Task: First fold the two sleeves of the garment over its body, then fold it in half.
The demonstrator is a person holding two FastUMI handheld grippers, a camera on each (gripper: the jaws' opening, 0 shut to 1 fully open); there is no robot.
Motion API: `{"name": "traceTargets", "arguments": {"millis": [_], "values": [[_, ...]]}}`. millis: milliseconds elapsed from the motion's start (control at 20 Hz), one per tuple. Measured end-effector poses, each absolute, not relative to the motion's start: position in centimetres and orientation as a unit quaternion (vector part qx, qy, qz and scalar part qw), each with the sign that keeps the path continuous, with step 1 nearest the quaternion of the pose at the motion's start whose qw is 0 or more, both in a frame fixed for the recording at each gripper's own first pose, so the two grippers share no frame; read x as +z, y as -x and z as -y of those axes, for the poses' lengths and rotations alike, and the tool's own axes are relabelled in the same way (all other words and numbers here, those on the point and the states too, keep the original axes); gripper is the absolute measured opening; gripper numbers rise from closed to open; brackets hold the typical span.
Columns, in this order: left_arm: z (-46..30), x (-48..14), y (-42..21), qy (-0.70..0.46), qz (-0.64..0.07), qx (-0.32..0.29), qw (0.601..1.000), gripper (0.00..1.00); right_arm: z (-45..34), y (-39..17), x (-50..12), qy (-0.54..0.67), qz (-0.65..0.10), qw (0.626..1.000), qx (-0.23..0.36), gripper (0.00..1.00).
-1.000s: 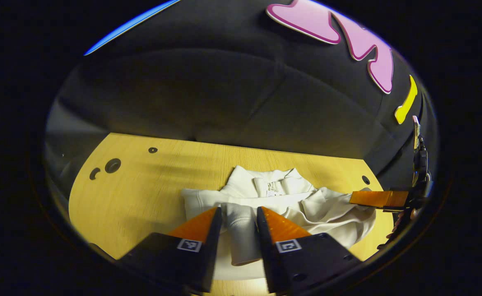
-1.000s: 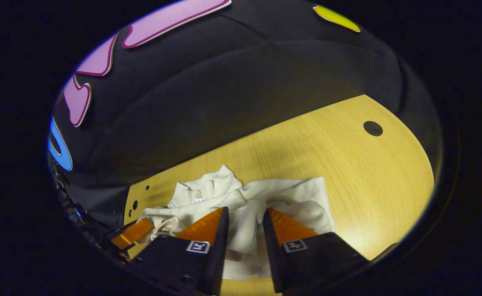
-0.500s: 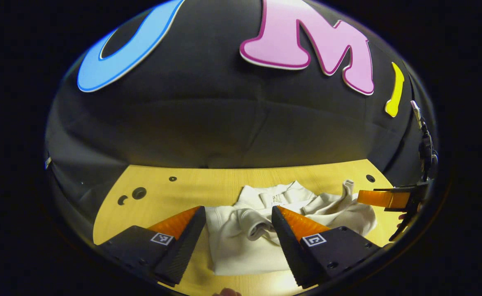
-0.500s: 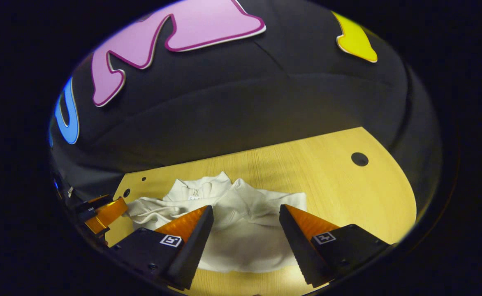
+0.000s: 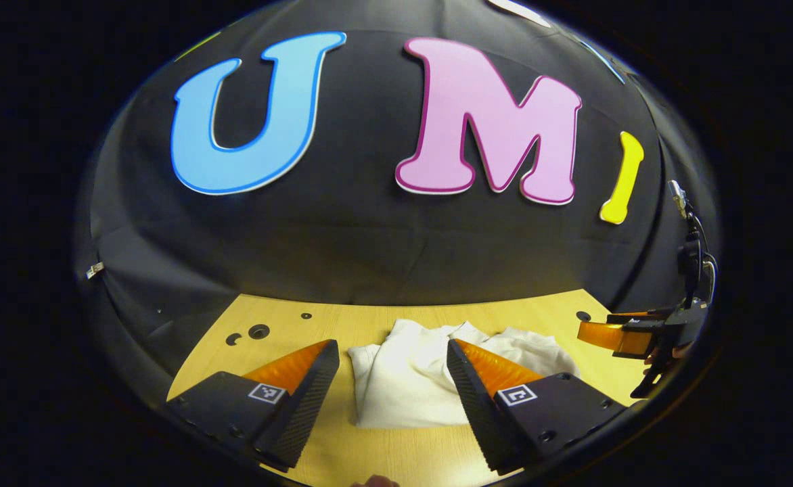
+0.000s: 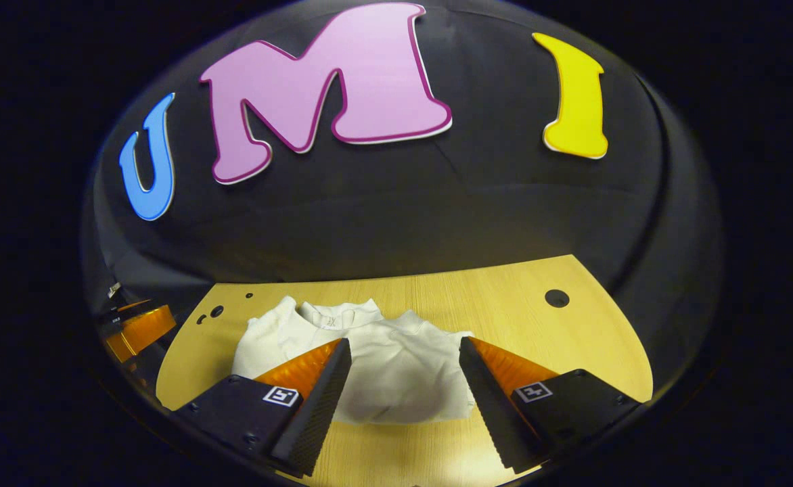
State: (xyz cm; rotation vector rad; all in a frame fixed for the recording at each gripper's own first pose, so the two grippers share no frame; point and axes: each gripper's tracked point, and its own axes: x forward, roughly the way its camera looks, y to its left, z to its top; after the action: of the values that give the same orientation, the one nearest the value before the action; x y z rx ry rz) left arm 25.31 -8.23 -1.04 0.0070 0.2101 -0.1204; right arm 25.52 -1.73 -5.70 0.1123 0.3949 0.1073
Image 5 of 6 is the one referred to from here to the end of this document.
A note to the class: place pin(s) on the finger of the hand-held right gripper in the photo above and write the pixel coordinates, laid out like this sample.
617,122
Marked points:
606,336
637,316

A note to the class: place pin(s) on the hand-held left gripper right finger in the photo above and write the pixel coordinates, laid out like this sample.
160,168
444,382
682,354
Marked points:
478,406

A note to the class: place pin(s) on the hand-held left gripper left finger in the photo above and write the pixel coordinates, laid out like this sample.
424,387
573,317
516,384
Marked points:
308,399

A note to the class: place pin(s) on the cream white sweatshirt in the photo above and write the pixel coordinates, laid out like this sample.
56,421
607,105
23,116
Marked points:
403,385

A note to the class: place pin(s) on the black backdrop cloth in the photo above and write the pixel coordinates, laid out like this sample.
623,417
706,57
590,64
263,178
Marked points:
356,250

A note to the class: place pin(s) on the white cloth clip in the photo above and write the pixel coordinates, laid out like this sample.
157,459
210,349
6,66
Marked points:
95,270

